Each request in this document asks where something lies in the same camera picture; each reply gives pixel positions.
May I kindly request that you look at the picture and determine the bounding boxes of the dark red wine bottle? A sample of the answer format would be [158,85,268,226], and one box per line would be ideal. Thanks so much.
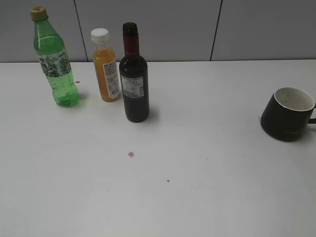
[119,22,150,122]

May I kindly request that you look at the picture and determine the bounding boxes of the black mug white inside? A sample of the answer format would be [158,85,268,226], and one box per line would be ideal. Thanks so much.
[260,87,316,142]

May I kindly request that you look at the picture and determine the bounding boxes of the orange juice bottle white cap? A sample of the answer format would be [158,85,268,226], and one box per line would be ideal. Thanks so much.
[91,28,120,102]

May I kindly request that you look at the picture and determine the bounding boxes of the green plastic soda bottle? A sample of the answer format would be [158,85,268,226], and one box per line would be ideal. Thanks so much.
[30,6,80,107]

